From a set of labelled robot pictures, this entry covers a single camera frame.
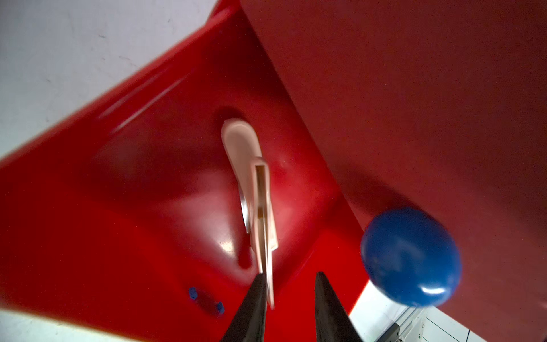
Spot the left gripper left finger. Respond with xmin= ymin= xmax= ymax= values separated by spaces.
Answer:
xmin=221 ymin=274 xmax=267 ymax=342

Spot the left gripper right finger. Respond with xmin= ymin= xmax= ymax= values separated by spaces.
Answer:
xmin=315 ymin=272 xmax=362 ymax=342

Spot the peach knife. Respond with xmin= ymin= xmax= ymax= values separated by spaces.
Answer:
xmin=221 ymin=118 xmax=262 ymax=234
xmin=250 ymin=158 xmax=279 ymax=309

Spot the middle drawer blue knob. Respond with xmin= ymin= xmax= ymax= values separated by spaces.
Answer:
xmin=360 ymin=207 xmax=462 ymax=307

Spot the red drawer cabinet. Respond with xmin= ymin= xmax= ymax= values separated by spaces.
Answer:
xmin=242 ymin=1 xmax=546 ymax=341

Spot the aluminium rail frame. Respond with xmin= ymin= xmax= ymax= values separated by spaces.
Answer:
xmin=375 ymin=306 xmax=429 ymax=342

